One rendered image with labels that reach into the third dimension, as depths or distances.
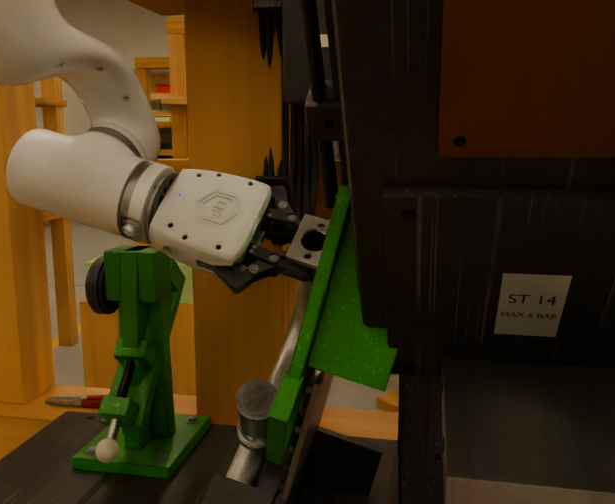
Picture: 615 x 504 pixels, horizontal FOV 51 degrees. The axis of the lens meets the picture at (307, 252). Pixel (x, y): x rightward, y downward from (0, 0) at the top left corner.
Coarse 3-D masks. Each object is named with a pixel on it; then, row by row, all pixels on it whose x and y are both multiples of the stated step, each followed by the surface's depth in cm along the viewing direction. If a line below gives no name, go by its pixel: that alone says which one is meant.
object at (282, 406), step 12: (288, 384) 53; (300, 384) 53; (276, 396) 53; (288, 396) 53; (300, 396) 56; (276, 408) 52; (288, 408) 52; (276, 420) 52; (288, 420) 52; (276, 432) 54; (288, 432) 55; (276, 444) 56; (288, 444) 58; (276, 456) 58
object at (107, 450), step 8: (112, 424) 77; (112, 432) 76; (104, 440) 75; (112, 440) 75; (96, 448) 75; (104, 448) 74; (112, 448) 75; (96, 456) 75; (104, 456) 74; (112, 456) 75
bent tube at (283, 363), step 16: (304, 224) 63; (320, 224) 63; (304, 240) 63; (320, 240) 64; (288, 256) 61; (304, 256) 61; (304, 288) 67; (304, 304) 69; (288, 336) 70; (288, 352) 69; (288, 368) 68; (272, 384) 67; (240, 448) 63; (240, 464) 62; (256, 464) 62; (240, 480) 61; (256, 480) 62
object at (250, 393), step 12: (252, 384) 56; (264, 384) 56; (240, 396) 55; (252, 396) 55; (264, 396) 55; (240, 408) 54; (252, 408) 54; (264, 408) 55; (240, 420) 57; (252, 420) 54; (264, 420) 54; (240, 432) 60; (252, 432) 57; (264, 432) 57; (252, 444) 59; (264, 444) 59
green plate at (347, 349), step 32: (320, 256) 52; (352, 256) 52; (320, 288) 52; (352, 288) 53; (320, 320) 54; (352, 320) 53; (320, 352) 54; (352, 352) 54; (384, 352) 53; (384, 384) 54
